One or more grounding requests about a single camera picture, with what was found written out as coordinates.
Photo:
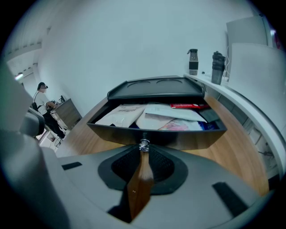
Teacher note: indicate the black box with tray top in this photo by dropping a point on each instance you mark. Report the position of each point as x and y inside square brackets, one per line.
[156, 89]

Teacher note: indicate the black drawer with metal knob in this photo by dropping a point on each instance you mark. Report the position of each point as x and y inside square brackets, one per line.
[178, 138]

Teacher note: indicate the blue packet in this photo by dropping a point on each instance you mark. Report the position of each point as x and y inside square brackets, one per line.
[207, 126]

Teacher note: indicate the dark ribbed bottle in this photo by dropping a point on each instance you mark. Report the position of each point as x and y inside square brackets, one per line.
[217, 71]

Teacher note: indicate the wooden cabinet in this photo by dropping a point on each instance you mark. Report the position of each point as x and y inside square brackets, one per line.
[68, 113]

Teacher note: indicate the white shelf unit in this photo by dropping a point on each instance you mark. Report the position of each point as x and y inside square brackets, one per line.
[245, 105]

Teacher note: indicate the colourful printed packet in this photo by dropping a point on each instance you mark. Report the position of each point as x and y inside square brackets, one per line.
[178, 125]

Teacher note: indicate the dark bottle with black band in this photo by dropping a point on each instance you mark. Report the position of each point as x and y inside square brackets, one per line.
[193, 64]

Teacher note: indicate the pale pink packet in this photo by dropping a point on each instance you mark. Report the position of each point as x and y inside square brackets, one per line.
[149, 121]

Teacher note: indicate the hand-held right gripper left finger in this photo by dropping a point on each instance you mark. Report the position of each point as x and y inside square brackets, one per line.
[89, 183]

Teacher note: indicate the white paper packet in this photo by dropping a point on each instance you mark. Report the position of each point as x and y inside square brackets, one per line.
[165, 111]

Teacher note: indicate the grey board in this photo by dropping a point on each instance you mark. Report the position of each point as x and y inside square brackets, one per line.
[245, 31]

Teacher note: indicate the red packet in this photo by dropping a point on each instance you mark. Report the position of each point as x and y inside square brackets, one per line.
[185, 105]

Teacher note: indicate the large white board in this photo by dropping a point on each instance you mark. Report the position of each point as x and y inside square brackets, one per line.
[257, 73]

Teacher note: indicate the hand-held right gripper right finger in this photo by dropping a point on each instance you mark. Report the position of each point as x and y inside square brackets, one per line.
[196, 192]

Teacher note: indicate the white plastic packet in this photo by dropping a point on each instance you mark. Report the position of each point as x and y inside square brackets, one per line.
[120, 116]

